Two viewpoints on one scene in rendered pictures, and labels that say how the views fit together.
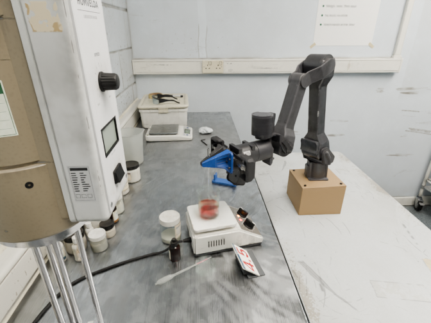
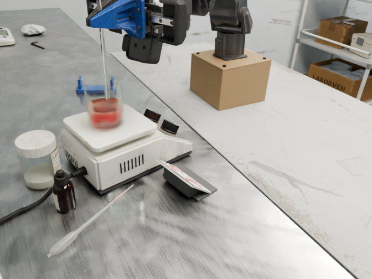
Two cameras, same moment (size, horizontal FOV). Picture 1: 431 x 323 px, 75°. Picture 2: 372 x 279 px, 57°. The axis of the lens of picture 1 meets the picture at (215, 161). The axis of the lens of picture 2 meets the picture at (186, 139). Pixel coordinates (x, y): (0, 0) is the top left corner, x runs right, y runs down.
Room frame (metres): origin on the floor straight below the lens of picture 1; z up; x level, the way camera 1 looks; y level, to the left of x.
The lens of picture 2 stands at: (0.15, 0.13, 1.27)
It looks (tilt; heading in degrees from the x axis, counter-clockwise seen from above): 32 degrees down; 333
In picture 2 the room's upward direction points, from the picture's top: 3 degrees clockwise
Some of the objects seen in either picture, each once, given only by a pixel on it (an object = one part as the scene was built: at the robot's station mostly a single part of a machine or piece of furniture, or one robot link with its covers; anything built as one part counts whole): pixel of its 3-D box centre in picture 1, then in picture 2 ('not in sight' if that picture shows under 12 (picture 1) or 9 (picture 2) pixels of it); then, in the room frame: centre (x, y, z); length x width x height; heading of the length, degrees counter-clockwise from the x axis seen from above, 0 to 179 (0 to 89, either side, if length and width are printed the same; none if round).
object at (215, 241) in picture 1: (219, 226); (124, 141); (0.66, -0.01, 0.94); 0.22 x 0.13 x 0.08; 105
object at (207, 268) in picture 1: (205, 265); (125, 201); (0.54, 0.03, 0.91); 0.06 x 0.06 x 0.02
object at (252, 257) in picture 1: (247, 258); (186, 174); (0.55, -0.08, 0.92); 0.09 x 0.06 x 0.04; 16
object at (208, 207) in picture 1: (208, 204); (105, 103); (0.65, 0.02, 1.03); 0.07 x 0.06 x 0.08; 11
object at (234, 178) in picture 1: (238, 171); (144, 42); (0.69, -0.06, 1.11); 0.07 x 0.06 x 0.07; 32
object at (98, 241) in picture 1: (98, 240); not in sight; (0.61, 0.33, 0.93); 0.05 x 0.05 x 0.05
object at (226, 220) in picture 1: (210, 215); (109, 124); (0.65, 0.01, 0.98); 0.12 x 0.12 x 0.01; 15
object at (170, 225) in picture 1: (170, 227); (39, 160); (0.66, 0.13, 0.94); 0.06 x 0.06 x 0.08
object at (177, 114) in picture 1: (165, 109); not in sight; (1.85, 0.34, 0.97); 0.37 x 0.31 x 0.14; 6
